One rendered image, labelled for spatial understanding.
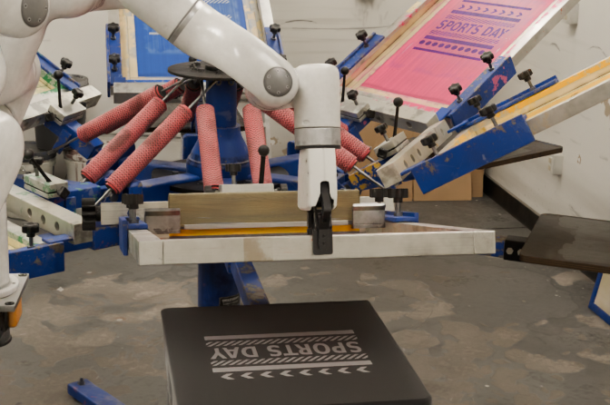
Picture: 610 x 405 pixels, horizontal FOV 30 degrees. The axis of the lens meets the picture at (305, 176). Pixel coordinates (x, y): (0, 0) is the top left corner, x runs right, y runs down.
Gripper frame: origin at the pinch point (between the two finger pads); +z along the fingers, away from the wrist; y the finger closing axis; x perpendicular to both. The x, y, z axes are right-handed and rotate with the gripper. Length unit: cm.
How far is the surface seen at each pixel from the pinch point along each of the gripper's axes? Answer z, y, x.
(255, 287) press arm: 14, -78, 0
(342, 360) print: 24.0, -29.5, 9.9
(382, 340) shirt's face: 21.7, -37.7, 19.8
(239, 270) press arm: 11, -90, -2
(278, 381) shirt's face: 26.1, -21.9, -3.8
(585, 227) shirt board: 4, -103, 93
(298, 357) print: 23.4, -31.7, 1.7
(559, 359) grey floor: 62, -247, 146
